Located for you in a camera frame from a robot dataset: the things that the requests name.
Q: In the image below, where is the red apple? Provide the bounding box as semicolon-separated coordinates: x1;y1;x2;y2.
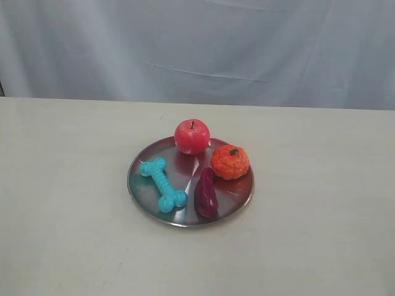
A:
173;118;210;155

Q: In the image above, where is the turquoise toy bone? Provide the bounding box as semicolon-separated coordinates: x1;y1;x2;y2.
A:
139;158;188;213

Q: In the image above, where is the orange toy pumpkin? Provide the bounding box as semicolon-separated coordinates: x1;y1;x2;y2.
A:
210;144;250;180

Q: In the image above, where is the white backdrop cloth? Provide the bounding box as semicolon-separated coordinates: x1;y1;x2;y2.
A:
1;1;394;110

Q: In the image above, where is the dark red toy pepper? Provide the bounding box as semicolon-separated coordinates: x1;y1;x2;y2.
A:
194;167;218;218

